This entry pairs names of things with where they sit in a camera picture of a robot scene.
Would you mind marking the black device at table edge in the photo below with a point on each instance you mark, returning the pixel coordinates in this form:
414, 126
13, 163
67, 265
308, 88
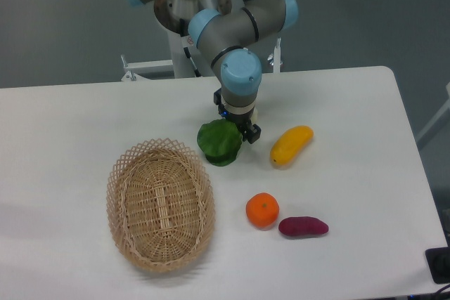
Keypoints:
438, 263

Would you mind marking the orange tangerine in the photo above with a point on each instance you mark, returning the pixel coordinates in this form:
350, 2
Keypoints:
262, 210

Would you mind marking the purple sweet potato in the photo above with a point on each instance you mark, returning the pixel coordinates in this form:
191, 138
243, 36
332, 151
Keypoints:
302, 226

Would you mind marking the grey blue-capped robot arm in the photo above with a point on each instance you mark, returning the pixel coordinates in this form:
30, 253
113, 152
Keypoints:
222, 38

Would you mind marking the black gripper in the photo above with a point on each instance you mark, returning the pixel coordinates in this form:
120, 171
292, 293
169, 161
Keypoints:
240, 116

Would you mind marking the white metal base frame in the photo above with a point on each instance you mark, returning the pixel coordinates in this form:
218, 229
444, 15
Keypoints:
132, 71

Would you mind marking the woven wicker basket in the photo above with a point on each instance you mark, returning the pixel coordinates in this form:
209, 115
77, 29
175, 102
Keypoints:
160, 205

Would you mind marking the white frame leg right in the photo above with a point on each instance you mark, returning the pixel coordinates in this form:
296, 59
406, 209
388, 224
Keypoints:
435, 124

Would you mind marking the green bok choy vegetable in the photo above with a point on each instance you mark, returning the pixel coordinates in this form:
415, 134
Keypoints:
220, 141

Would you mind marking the yellow mango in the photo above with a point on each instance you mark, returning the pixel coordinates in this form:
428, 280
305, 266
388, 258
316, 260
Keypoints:
289, 145

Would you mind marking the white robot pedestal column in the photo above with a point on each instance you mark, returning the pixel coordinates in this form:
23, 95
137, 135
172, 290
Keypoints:
179, 50

